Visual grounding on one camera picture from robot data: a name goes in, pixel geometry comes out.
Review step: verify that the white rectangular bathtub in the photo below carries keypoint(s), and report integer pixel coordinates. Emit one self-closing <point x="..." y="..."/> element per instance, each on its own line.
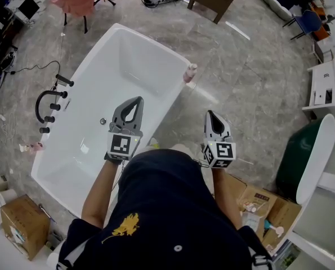
<point x="105" y="74"/>

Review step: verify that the blue chair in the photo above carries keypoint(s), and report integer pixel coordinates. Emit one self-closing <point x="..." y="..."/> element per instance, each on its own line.
<point x="310" y="21"/>

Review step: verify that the black faucet knob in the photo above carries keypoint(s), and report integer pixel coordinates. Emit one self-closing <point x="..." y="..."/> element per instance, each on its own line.
<point x="44" y="130"/>
<point x="49" y="119"/>
<point x="55" y="107"/>

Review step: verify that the closed cardboard box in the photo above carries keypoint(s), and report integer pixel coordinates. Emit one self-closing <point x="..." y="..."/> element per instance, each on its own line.
<point x="23" y="226"/>

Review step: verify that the black curved bathtub faucet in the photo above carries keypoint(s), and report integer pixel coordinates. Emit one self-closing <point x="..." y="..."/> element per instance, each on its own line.
<point x="42" y="103"/>

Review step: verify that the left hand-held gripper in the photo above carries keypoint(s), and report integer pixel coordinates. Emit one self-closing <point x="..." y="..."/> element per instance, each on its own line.
<point x="123" y="146"/>

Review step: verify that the small pink toiletry bottles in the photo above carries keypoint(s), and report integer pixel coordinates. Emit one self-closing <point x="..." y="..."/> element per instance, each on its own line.
<point x="32" y="147"/>

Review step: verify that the person's shoe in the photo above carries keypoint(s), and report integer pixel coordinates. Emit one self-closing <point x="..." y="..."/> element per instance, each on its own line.
<point x="153" y="142"/>

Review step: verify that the person's left forearm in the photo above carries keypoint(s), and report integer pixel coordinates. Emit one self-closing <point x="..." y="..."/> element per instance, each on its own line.
<point x="99" y="195"/>

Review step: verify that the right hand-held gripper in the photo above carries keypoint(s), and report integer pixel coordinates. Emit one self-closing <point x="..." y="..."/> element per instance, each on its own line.
<point x="222" y="152"/>

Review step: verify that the white vanity cabinet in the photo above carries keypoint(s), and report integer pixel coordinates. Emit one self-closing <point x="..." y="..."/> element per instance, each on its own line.
<point x="327" y="86"/>

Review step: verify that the person's dark navy shirt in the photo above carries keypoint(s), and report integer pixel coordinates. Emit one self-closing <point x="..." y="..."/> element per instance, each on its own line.
<point x="167" y="212"/>

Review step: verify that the pink bottle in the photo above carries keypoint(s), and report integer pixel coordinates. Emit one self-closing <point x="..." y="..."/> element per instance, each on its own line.
<point x="190" y="74"/>

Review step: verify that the open cardboard box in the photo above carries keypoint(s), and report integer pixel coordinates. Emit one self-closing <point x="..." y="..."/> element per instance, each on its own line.
<point x="268" y="204"/>

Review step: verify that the person's right forearm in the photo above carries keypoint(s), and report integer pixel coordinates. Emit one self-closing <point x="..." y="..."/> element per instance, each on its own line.
<point x="226" y="195"/>

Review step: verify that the green bathtub with white rim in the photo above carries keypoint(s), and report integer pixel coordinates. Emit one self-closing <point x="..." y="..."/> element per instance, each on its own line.
<point x="302" y="156"/>

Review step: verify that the chrome bathtub drain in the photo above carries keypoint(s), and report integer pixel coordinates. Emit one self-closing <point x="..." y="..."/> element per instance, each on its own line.
<point x="103" y="121"/>

